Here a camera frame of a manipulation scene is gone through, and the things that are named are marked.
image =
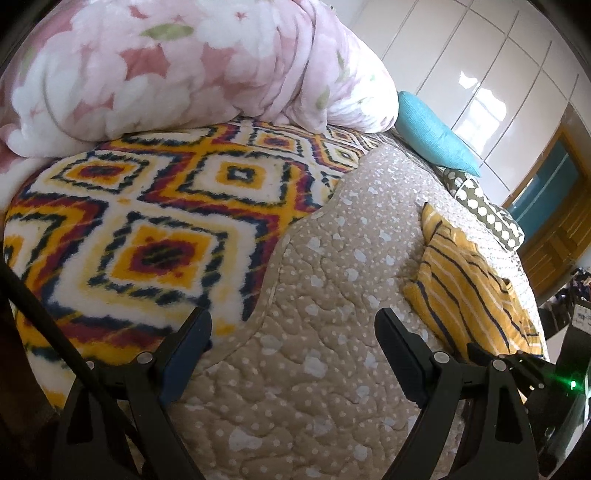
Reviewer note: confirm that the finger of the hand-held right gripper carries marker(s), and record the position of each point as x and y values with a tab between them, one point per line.
531	374

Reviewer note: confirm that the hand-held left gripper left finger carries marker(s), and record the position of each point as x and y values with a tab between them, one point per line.
184	364

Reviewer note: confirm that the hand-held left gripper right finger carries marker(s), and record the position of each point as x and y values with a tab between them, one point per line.
401	355

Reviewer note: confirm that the yellow striped garment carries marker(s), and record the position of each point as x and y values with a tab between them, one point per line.
466	286

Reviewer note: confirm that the beige quilted spotted bedspread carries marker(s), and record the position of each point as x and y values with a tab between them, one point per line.
332	295

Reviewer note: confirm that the diamond patterned fleece blanket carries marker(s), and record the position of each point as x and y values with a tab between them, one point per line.
152	217

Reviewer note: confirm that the wooden door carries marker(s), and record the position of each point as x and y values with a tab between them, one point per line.
549	221

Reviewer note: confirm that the olive polka dot pillow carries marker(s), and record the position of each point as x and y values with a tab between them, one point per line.
489	217

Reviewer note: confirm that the turquoise pillow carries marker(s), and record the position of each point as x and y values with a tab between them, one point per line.
429	134

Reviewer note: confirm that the pink floral fleece blanket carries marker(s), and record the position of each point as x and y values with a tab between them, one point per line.
175	69

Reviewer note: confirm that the white glossy wardrobe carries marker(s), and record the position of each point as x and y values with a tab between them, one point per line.
471	60

